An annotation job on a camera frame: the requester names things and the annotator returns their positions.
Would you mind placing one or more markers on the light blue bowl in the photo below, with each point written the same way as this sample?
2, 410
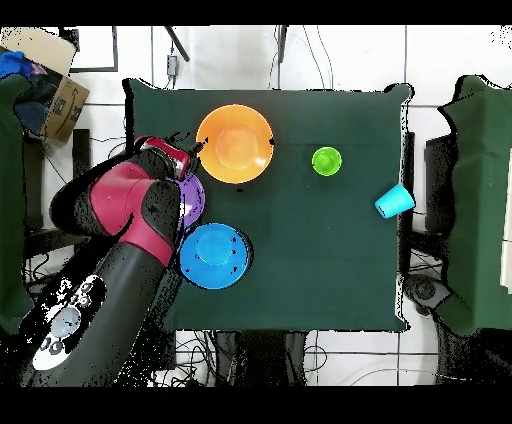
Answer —
214, 256

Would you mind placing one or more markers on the light green cup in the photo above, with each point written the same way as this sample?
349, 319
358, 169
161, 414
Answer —
326, 161

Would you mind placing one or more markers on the light blue cup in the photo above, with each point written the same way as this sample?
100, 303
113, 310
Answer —
394, 202

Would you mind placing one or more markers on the large orange bowl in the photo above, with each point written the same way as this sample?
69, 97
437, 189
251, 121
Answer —
234, 146

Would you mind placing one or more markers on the purple bowl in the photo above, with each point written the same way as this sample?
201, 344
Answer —
194, 200

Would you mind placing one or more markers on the grey power adapter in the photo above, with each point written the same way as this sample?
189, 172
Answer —
172, 64

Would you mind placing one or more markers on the black tripod leg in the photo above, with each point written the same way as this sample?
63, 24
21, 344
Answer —
282, 44
180, 48

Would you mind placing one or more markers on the cardboard box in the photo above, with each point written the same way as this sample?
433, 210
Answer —
68, 108

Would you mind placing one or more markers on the green cloth covered table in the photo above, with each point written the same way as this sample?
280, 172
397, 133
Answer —
480, 200
12, 200

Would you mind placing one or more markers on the dark green tablecloth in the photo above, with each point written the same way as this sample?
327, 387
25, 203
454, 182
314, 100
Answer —
320, 260

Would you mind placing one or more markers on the blue cloth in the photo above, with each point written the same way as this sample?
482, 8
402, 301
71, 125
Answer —
14, 64

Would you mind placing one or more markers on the black stool frame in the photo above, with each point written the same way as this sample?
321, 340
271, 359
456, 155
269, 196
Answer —
82, 152

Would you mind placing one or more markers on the thin black frame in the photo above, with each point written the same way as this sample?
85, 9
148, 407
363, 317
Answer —
115, 48

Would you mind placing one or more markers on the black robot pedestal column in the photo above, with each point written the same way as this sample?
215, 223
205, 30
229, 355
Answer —
260, 356

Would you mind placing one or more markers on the black pedestal base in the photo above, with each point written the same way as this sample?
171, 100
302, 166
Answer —
426, 290

